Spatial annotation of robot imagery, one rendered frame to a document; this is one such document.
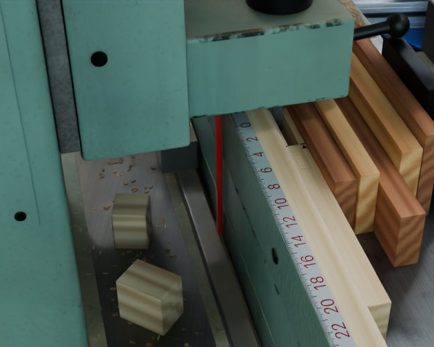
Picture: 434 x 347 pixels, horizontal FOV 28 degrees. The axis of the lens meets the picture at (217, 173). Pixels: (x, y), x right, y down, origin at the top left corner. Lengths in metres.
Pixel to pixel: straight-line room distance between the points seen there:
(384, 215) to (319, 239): 0.08
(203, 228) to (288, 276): 0.23
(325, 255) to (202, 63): 0.17
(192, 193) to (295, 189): 0.23
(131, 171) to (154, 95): 0.30
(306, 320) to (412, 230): 0.12
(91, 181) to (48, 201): 0.29
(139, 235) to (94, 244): 0.05
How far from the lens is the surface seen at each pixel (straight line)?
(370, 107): 0.69
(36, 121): 0.56
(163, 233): 0.81
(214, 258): 0.76
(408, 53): 0.70
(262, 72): 0.66
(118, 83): 0.59
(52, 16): 0.56
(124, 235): 0.79
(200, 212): 0.81
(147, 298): 0.70
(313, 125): 0.68
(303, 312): 0.55
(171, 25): 0.58
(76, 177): 0.89
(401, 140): 0.65
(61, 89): 0.59
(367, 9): 1.39
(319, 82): 0.68
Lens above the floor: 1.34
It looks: 37 degrees down
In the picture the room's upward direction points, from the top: 1 degrees counter-clockwise
